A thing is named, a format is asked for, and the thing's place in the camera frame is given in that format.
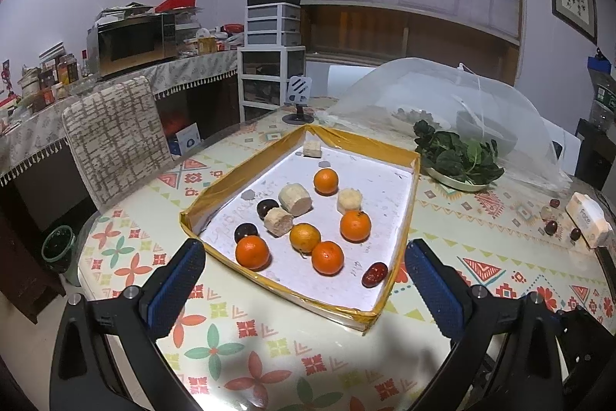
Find woven upholstered chair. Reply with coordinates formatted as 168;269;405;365
62;76;175;210

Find yellow cardboard tray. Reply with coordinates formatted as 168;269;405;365
179;123;422;335

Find cloth covered counter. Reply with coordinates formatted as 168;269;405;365
0;50;241;185

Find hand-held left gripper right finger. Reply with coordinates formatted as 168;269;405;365
404;239;564;411

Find white chair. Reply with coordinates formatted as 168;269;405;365
539;117;581;173

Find white mesh food cover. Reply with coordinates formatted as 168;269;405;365
315;57;573;193

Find tall plastic drawer unit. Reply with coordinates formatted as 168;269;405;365
238;46;306;123

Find pale green plate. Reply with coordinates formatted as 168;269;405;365
423;165;494;193

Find green bucket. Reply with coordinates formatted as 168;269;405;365
41;225;78;287

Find flat red box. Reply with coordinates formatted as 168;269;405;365
154;0;197;13

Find yellowish orange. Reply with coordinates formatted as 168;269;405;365
289;222;321;254

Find white striped phone stand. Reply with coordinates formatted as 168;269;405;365
281;75;316;125

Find patterned tablecloth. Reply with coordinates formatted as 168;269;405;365
77;96;616;411

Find microwave oven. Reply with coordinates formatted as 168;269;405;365
87;12;178;79

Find tissue pack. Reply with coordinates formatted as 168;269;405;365
565;192;613;248

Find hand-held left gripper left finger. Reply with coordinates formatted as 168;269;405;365
48;239;207;411

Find white plastic drawer unit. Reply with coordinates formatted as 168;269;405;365
246;0;301;48

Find plate of food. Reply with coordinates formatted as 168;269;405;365
392;105;446;130

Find spinach leaves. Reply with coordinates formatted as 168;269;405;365
413;119;505;185

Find group of jars and bottles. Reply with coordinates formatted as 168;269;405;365
19;50;92;104

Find black cabinet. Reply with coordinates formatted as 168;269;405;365
572;119;616;195

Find blue white carton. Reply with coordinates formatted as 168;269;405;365
174;122;202;154

